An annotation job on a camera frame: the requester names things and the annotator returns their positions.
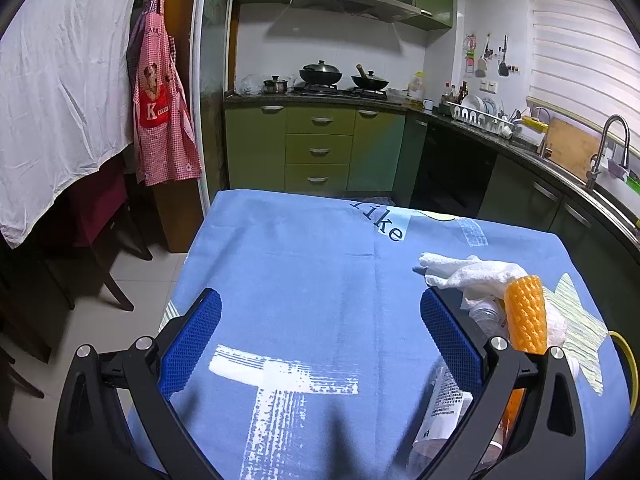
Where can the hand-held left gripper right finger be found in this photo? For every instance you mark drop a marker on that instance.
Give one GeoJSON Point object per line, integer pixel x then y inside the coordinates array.
{"type": "Point", "coordinates": [450, 340]}

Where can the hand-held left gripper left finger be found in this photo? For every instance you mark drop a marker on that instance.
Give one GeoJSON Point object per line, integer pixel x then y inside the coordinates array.
{"type": "Point", "coordinates": [192, 345]}

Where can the clear plastic bottle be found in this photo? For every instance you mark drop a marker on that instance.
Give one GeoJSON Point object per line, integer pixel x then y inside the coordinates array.
{"type": "Point", "coordinates": [487, 317]}

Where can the white tissue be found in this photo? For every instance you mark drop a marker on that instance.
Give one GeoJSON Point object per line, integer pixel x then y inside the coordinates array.
{"type": "Point", "coordinates": [470, 272]}

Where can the grey white squeeze tube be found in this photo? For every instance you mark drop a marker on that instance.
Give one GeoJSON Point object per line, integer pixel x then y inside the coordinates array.
{"type": "Point", "coordinates": [442, 410]}

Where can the orange honeycomb sponge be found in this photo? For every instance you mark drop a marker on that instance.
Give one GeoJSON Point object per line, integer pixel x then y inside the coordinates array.
{"type": "Point", "coordinates": [525, 315]}

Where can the black yellow rim trash bin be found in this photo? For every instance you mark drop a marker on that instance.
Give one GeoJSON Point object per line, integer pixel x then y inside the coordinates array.
{"type": "Point", "coordinates": [625, 346]}

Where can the blue star print tablecloth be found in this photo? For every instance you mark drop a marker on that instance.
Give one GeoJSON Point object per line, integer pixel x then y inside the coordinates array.
{"type": "Point", "coordinates": [300, 270]}

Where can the dark red covered chair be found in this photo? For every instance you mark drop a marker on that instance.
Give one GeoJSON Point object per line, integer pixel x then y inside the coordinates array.
{"type": "Point", "coordinates": [95, 200]}

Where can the white dish rack with dishes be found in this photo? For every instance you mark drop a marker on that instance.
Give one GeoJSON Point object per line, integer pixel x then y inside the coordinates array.
{"type": "Point", "coordinates": [475, 117]}

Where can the wooden cutting board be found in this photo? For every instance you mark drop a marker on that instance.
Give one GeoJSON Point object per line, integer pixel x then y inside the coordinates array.
{"type": "Point", "coordinates": [570, 147]}

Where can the green lower cabinets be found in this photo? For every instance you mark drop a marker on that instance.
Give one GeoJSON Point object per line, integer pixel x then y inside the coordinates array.
{"type": "Point", "coordinates": [315, 150]}

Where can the steel kitchen faucet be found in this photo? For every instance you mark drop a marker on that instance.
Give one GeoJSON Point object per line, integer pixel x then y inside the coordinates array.
{"type": "Point", "coordinates": [597, 160]}

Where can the yellow plastic basket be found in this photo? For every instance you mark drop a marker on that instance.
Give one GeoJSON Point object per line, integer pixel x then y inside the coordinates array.
{"type": "Point", "coordinates": [535, 122]}

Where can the small white mug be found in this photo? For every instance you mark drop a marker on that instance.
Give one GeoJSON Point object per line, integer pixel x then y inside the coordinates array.
{"type": "Point", "coordinates": [428, 105]}

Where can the red checked apron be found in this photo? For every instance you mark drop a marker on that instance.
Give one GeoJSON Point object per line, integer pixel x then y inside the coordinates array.
{"type": "Point", "coordinates": [160, 110]}

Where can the purple faucet holder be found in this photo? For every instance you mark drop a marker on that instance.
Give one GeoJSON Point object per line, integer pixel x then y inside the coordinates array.
{"type": "Point", "coordinates": [619, 169]}

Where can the dark sauce bottle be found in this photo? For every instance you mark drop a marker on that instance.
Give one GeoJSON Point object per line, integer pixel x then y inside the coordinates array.
{"type": "Point", "coordinates": [463, 94]}

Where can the yellow oil bottle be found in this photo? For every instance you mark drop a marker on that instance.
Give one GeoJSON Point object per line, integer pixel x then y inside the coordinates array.
{"type": "Point", "coordinates": [415, 91]}

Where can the dark stone countertop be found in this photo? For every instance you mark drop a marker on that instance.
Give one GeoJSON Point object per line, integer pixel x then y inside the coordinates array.
{"type": "Point", "coordinates": [250, 97]}

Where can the small steel pot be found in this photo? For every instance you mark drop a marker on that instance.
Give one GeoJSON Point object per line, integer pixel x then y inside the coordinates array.
{"type": "Point", "coordinates": [275, 86]}

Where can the black gas stove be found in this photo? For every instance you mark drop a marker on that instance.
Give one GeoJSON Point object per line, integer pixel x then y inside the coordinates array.
{"type": "Point", "coordinates": [340, 91]}

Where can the hanging kitchen utensil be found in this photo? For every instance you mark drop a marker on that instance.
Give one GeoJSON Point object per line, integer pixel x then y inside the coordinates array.
{"type": "Point", "coordinates": [481, 67]}

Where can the black hanging spatula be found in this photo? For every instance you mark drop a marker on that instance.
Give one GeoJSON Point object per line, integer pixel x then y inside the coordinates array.
{"type": "Point", "coordinates": [503, 69]}

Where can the frosted glass sliding door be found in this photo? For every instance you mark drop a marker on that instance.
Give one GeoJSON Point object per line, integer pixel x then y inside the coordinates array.
{"type": "Point", "coordinates": [215, 60]}

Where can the white hanging cloth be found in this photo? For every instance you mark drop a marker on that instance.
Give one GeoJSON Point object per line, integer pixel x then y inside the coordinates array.
{"type": "Point", "coordinates": [60, 85]}

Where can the black wok with lid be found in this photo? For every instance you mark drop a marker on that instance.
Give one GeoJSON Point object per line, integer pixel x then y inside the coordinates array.
{"type": "Point", "coordinates": [320, 75]}

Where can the white striped window blind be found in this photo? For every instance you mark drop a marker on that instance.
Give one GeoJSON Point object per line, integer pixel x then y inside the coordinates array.
{"type": "Point", "coordinates": [585, 35]}

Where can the pink wall decoration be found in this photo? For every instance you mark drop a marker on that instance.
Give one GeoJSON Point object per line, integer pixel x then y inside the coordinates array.
{"type": "Point", "coordinates": [469, 52]}

